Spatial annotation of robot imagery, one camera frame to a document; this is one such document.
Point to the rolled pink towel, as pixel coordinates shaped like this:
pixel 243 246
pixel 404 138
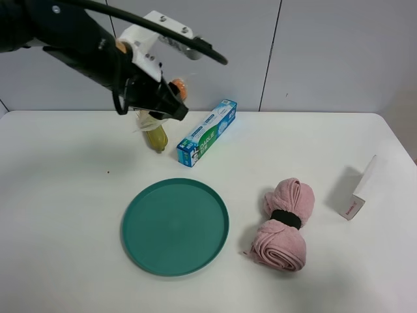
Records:
pixel 275 244

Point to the orange toy tart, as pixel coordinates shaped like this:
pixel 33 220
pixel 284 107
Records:
pixel 182 87

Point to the white cardboard box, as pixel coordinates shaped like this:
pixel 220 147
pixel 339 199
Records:
pixel 362 190

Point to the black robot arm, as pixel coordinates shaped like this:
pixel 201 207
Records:
pixel 70 35

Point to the round teal plastic plate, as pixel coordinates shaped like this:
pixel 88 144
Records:
pixel 174 227

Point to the yellow green toy corn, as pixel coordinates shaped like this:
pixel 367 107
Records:
pixel 153 129

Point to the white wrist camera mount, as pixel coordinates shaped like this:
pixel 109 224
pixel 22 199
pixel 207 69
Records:
pixel 141 41

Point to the black band on towel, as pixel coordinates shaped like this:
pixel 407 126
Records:
pixel 287 218

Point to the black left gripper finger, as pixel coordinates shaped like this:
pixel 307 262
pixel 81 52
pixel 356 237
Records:
pixel 167 108

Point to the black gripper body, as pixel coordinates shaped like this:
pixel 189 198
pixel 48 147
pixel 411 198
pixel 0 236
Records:
pixel 132 90

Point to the green blue toothpaste box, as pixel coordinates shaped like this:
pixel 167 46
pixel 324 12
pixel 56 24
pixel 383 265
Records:
pixel 191 148

